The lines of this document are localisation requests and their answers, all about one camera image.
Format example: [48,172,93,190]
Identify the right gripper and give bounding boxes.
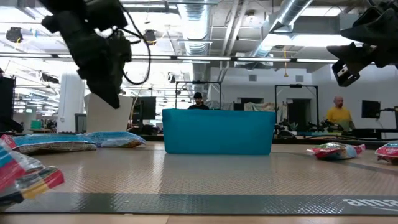
[326,7,398,68]

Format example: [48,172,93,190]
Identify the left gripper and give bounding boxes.
[42,11,133,109]

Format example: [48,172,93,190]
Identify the blue speckled granola bar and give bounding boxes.
[86,131,146,149]

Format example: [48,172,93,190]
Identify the blue granola bar wrapper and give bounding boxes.
[1,133,98,155]

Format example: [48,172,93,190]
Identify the red yellow granola bar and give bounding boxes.
[0,138,65,208]

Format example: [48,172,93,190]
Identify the long ceiling light strip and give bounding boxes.
[132,55,172,60]
[176,55,233,62]
[236,57,292,63]

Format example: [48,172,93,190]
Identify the black hanging ceiling lamp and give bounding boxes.
[6,27,24,44]
[143,29,158,47]

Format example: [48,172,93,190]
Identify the white planter pot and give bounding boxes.
[83,93,134,133]

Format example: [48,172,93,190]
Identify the black computer monitor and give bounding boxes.
[361,100,381,119]
[132,96,157,125]

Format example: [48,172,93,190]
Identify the grey box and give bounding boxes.
[74,113,87,133]

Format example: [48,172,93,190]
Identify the person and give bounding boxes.
[325,95,356,131]
[187,91,210,110]

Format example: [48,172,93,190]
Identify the yellow hanging pendant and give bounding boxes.
[282,45,289,78]

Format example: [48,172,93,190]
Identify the black desk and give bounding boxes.
[341,127,398,141]

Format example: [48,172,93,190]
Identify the black upright panel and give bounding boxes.
[0,76,16,133]

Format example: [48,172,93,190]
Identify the blue plastic bin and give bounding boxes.
[162,108,277,156]

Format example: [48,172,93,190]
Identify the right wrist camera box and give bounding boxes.
[331,59,362,88]

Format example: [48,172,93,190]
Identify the silver ceiling ventilation duct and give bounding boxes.
[177,2,216,82]
[248,0,313,63]

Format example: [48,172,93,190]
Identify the black metal frame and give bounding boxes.
[274,83,319,133]
[175,80,222,110]

